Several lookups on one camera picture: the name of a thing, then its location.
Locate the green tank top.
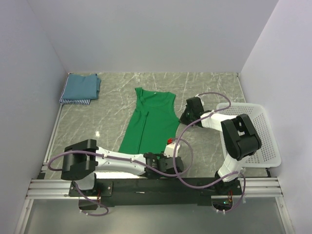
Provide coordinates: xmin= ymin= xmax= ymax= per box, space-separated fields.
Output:
xmin=118 ymin=87 xmax=179 ymax=155

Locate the blue white striped tank top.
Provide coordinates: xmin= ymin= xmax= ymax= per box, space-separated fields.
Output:
xmin=59 ymin=74 xmax=91 ymax=105

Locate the teal blue tank top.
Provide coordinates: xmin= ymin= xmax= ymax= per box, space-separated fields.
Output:
xmin=62 ymin=74 xmax=101 ymax=100

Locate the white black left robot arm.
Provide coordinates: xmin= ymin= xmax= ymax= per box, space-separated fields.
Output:
xmin=61 ymin=139 xmax=184 ymax=196

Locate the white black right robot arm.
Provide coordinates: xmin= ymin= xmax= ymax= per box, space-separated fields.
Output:
xmin=179 ymin=97 xmax=262 ymax=195

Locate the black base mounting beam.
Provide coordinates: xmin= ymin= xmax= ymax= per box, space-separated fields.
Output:
xmin=83 ymin=178 xmax=242 ymax=208

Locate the white plastic laundry basket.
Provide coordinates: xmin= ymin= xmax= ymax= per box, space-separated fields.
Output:
xmin=220 ymin=102 xmax=281 ymax=168

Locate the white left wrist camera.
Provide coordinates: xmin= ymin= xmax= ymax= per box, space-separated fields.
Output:
xmin=163 ymin=138 xmax=180 ymax=157

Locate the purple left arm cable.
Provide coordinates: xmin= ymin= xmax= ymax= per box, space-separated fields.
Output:
xmin=47 ymin=136 xmax=194 ymax=217

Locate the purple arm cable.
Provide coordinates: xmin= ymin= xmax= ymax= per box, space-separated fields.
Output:
xmin=47 ymin=136 xmax=194 ymax=217
xmin=174 ymin=91 xmax=247 ymax=212

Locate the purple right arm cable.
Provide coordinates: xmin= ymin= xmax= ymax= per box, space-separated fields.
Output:
xmin=174 ymin=91 xmax=247 ymax=212

